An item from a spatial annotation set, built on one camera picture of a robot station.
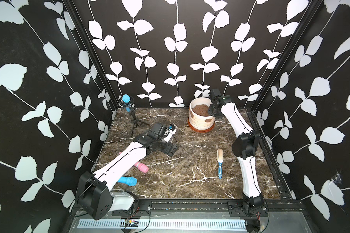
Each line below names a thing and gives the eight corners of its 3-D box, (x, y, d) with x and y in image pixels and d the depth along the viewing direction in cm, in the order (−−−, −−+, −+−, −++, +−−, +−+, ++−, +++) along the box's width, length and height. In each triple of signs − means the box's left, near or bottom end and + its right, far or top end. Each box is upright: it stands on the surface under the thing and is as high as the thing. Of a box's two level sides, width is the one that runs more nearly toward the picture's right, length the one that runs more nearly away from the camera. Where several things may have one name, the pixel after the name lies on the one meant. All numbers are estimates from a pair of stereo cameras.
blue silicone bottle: (119, 186, 83) (117, 183, 79) (121, 178, 86) (119, 176, 82) (136, 186, 83) (134, 183, 80) (137, 179, 86) (136, 176, 82)
